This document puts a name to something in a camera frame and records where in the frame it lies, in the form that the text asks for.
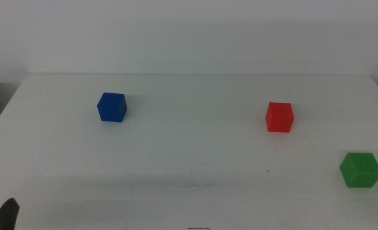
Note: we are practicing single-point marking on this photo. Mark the green cube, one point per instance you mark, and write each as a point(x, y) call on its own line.
point(360, 171)

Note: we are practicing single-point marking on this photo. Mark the red cube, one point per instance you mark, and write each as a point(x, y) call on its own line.
point(279, 118)

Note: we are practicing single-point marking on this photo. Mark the blue cube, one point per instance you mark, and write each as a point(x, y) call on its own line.
point(111, 108)

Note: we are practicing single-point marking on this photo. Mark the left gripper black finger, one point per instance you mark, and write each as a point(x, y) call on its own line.
point(4, 217)

